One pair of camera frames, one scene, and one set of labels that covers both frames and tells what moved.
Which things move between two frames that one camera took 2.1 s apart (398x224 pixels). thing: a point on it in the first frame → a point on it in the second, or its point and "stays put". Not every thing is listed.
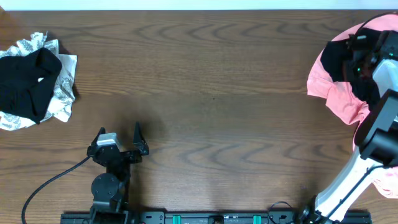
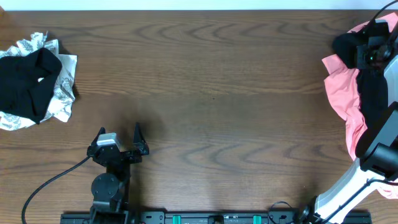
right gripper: (354, 50) → (362, 54)
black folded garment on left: (27, 83) stays put
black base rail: (212, 217) stays put
